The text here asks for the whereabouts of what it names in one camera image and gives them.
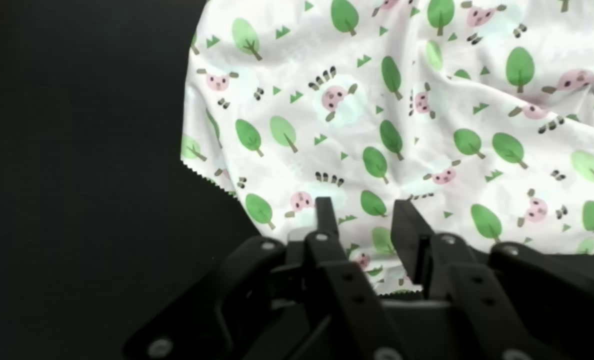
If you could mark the white cloth with green trees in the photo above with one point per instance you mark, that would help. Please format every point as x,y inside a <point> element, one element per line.
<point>481,113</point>

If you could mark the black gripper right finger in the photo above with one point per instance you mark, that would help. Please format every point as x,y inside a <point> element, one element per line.
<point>464,313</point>

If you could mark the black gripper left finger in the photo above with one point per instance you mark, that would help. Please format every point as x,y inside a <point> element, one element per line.
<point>343,298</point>

